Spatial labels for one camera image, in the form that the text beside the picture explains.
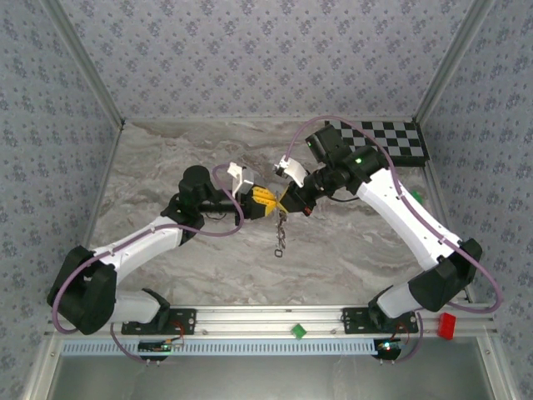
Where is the aluminium back rail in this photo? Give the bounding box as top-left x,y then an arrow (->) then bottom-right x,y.
122,117 -> 420,125

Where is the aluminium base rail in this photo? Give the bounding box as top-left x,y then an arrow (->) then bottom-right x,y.
43,306 -> 499,339

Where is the aluminium side rail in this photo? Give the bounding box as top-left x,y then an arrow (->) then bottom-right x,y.
416,121 -> 516,400
20,122 -> 126,400

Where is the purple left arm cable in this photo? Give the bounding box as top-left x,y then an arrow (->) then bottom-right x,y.
49,164 -> 246,366

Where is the black grey chessboard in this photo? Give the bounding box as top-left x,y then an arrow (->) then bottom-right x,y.
323,119 -> 431,168

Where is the light blue slotted cable duct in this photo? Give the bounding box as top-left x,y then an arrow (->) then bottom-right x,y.
61,337 -> 378,357

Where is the small circuit board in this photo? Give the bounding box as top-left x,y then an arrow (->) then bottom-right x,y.
138,339 -> 174,354
374,339 -> 407,353

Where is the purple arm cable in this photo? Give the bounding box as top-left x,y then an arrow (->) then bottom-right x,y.
285,115 -> 504,366
49,164 -> 246,366

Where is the aluminium corner post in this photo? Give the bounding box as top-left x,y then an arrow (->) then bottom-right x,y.
415,0 -> 497,124
41,0 -> 127,127

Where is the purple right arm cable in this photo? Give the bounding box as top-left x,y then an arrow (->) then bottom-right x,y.
285,115 -> 504,366

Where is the red square toy brick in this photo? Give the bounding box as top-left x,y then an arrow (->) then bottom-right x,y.
436,312 -> 457,339

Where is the steel front panel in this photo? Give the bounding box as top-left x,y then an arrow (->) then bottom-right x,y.
52,353 -> 495,400

